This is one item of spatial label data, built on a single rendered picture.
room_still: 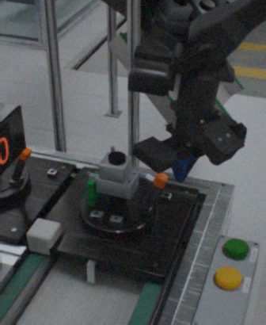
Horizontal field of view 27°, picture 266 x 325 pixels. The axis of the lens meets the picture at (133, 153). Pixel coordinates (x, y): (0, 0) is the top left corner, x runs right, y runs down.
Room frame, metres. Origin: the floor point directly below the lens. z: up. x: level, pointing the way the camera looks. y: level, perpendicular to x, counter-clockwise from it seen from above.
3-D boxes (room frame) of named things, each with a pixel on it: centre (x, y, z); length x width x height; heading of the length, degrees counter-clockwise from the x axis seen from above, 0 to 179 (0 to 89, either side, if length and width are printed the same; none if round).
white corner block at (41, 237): (0.72, 0.15, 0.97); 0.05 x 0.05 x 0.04; 71
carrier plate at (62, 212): (0.78, 0.03, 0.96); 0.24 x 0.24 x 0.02; 71
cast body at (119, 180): (0.78, 0.04, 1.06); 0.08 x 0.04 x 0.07; 71
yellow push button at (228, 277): (0.63, -0.15, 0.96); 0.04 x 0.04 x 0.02
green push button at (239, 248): (0.69, -0.17, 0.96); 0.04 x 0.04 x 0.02
